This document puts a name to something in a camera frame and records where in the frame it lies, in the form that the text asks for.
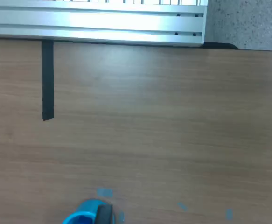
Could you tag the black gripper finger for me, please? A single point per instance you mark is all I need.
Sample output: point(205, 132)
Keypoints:
point(104, 214)

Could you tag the aluminium robot base table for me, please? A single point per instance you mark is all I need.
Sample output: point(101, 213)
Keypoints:
point(96, 22)

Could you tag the small tape mark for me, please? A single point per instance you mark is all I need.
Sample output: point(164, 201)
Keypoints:
point(229, 214)
point(121, 217)
point(182, 206)
point(104, 192)

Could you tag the blue plastic cup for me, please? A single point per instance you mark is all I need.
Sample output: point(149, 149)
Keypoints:
point(84, 213)

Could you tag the long tape strip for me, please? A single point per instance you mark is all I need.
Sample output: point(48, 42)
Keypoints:
point(47, 80)

